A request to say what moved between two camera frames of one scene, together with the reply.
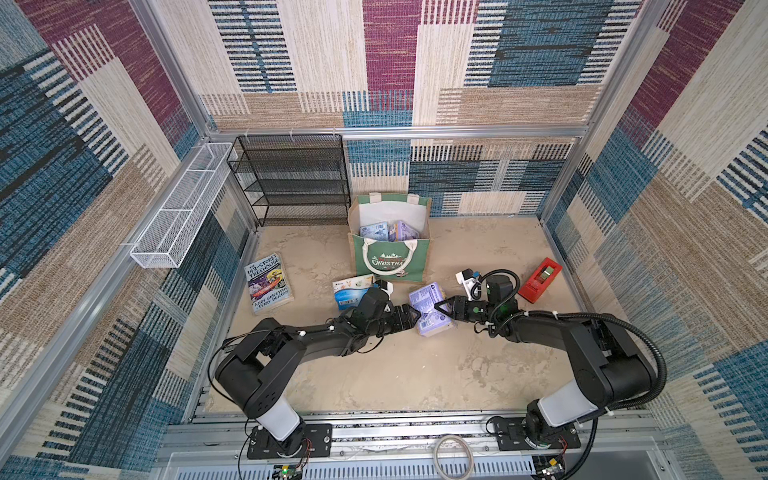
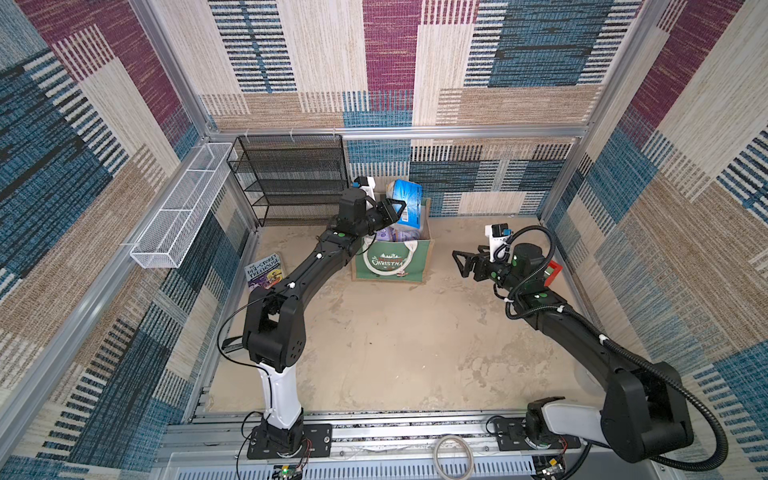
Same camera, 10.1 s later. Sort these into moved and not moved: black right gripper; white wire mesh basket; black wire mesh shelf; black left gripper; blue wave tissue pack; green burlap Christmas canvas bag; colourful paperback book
Moved: black right gripper; black left gripper; blue wave tissue pack
Not moved: white wire mesh basket; colourful paperback book; green burlap Christmas canvas bag; black wire mesh shelf
